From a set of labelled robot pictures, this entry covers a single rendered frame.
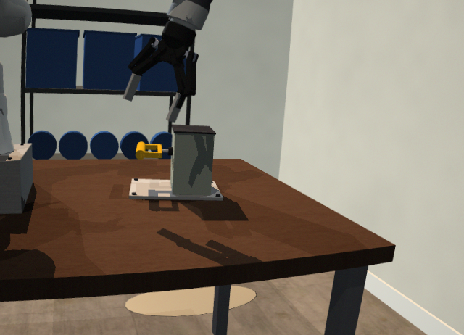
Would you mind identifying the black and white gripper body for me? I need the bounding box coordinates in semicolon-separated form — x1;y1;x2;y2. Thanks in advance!
158;21;196;64

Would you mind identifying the beige flat base plate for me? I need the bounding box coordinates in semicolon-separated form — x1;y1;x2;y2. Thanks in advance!
129;178;223;201

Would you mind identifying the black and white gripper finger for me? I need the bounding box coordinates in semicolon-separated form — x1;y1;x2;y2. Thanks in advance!
123;37;167;101
166;48;199;123

